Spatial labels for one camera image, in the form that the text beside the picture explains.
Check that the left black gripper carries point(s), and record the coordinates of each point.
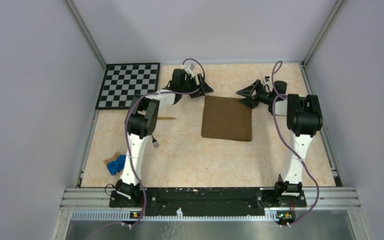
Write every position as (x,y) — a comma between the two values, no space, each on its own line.
(192,80)

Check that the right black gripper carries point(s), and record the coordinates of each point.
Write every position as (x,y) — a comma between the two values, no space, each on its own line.
(252,101)

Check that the brown cloth napkin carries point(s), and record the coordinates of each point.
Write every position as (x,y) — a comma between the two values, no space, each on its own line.
(226,118)

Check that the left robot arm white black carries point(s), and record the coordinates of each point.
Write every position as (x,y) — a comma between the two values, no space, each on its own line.
(141,122)

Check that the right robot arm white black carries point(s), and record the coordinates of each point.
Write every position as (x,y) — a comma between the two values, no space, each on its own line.
(303,120)

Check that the black white checkerboard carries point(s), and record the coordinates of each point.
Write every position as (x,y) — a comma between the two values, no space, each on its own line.
(122,81)

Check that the small brown wooden block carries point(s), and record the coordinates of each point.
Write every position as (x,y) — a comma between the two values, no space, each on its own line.
(112,158)

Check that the blue toy car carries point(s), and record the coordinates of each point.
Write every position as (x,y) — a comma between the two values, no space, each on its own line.
(116,166)

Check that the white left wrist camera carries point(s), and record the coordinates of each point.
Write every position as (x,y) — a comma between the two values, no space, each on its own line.
(189,68)

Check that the knife with wooden handle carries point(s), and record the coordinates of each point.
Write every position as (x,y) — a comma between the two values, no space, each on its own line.
(166,118)

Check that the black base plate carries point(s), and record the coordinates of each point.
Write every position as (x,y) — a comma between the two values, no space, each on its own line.
(206,201)

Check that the aluminium frame rail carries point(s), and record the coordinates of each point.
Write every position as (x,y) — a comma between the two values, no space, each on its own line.
(93,204)

